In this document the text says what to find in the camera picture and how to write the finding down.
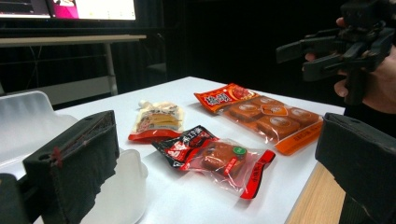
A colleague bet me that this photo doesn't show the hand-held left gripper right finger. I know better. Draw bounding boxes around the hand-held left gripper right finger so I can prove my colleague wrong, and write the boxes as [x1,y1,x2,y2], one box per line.
[315,112,396,224]

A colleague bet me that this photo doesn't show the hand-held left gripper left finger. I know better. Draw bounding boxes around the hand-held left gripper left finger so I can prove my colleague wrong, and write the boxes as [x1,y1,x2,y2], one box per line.
[22,110,120,224]

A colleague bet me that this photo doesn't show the translucent white plastic container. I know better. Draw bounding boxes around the translucent white plastic container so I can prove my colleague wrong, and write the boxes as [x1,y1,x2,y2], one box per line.
[0,91,149,224]

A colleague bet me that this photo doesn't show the orange tofu snack packet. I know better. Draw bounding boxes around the orange tofu snack packet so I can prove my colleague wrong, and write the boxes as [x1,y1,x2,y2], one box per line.
[193,82,324,156]

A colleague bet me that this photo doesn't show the black and red snack packet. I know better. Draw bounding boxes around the black and red snack packet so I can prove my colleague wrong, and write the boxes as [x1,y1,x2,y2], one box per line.
[151,124,276,200]

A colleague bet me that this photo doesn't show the white background desk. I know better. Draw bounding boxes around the white background desk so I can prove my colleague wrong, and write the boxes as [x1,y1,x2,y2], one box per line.
[0,34,148,105]

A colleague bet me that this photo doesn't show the dark chair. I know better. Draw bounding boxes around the dark chair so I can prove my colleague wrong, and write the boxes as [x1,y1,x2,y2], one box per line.
[145,62,168,86]

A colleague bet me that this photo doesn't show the large computer monitor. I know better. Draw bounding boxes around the large computer monitor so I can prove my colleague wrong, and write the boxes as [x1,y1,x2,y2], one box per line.
[46,0,138,21]

